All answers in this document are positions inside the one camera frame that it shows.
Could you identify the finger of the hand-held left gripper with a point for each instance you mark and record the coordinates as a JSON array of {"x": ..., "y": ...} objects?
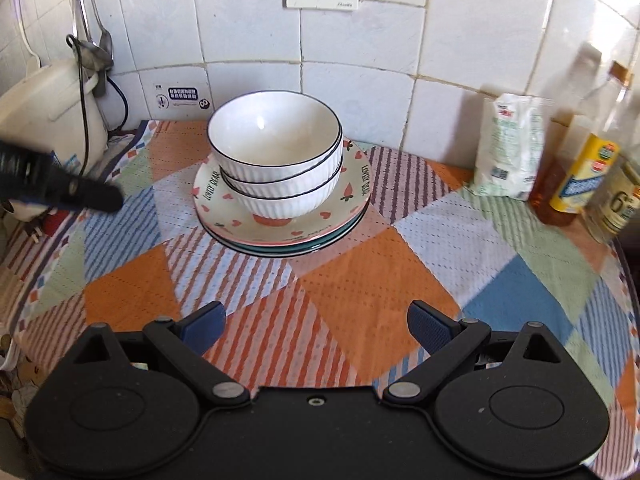
[{"x": 95, "y": 197}]

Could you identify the teal plate with egg print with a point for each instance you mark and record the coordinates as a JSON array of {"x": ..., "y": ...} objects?
[{"x": 300, "y": 250}]

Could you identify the white rice paddle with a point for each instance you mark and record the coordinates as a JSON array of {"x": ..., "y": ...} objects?
[{"x": 30, "y": 55}]

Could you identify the white plate with sun print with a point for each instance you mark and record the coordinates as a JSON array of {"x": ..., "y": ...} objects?
[{"x": 235, "y": 244}]

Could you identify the cooking wine bottle yellow label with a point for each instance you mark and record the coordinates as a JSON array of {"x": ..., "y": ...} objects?
[{"x": 580, "y": 180}]

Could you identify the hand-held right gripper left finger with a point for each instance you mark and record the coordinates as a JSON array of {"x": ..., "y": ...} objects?
[{"x": 205, "y": 327}]

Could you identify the clear vinegar bottle yellow cap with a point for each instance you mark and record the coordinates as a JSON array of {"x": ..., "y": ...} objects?
[{"x": 615, "y": 205}]

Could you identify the red white power plug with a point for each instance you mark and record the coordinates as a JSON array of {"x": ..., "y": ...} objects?
[{"x": 55, "y": 222}]

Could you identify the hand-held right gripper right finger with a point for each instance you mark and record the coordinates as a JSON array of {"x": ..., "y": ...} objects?
[{"x": 430, "y": 327}]

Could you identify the pink plate with bunny print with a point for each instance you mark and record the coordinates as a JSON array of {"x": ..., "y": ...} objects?
[{"x": 350, "y": 195}]

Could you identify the white wall sticker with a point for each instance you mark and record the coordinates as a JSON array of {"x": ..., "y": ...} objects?
[{"x": 180, "y": 96}]

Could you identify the white salt bag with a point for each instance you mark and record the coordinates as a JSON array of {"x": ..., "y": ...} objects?
[{"x": 505, "y": 150}]

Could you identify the patchwork tablecloth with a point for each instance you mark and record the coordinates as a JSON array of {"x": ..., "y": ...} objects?
[{"x": 350, "y": 285}]

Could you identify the white ribbed bowl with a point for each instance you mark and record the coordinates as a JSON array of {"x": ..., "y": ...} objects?
[
  {"x": 275, "y": 130},
  {"x": 280, "y": 187},
  {"x": 285, "y": 207}
]

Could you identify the white rice cooker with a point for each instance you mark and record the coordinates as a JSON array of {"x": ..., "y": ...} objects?
[{"x": 45, "y": 105}]

